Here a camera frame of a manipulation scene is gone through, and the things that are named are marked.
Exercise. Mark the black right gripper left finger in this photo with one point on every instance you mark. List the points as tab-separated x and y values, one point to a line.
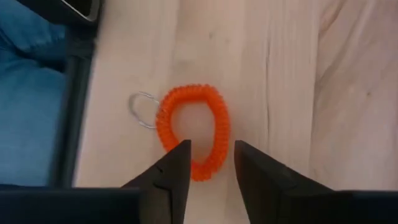
171	186

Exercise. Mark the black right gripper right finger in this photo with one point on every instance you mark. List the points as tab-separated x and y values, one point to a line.
261	186

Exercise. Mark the person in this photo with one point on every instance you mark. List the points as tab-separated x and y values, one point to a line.
28	109

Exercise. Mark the black silver-edged device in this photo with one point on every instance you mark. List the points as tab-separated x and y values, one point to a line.
62	9

